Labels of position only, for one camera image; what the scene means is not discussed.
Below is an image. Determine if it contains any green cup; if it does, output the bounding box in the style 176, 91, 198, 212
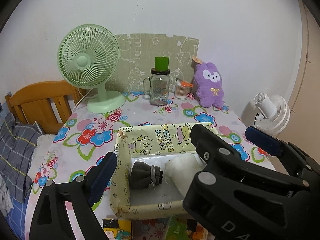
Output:
155, 57, 169, 72

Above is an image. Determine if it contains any green desk fan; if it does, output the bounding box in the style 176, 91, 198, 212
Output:
57, 24, 125, 114

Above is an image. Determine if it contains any wooden bed headboard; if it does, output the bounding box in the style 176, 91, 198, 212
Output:
5, 80, 86, 134

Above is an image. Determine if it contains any grey plaid pillow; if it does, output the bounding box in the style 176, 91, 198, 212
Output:
0, 113, 42, 204

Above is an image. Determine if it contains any glass mason jar mug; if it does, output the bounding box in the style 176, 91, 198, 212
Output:
143, 68, 170, 106

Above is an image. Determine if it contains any cotton swab container orange lid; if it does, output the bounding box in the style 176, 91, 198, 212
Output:
175, 78, 194, 99

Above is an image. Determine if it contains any dark grey sock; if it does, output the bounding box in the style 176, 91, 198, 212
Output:
129, 161, 163, 190

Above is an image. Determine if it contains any yellow cartoon packet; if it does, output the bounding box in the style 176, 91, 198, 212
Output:
103, 219, 132, 240

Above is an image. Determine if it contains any floral tablecloth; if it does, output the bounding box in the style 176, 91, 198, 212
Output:
25, 92, 273, 239

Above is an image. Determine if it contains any purple plush bunny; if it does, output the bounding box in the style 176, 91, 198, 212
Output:
193, 57, 224, 108

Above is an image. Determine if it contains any yellow cartoon fabric storage box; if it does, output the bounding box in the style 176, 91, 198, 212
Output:
110, 123, 204, 219

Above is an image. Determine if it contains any beige cartoon cardboard panel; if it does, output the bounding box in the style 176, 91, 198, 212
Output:
106, 34, 200, 92

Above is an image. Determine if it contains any white small fan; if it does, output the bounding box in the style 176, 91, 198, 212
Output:
253, 92, 290, 137

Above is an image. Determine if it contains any white sock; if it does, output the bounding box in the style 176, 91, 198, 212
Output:
164, 153, 206, 197

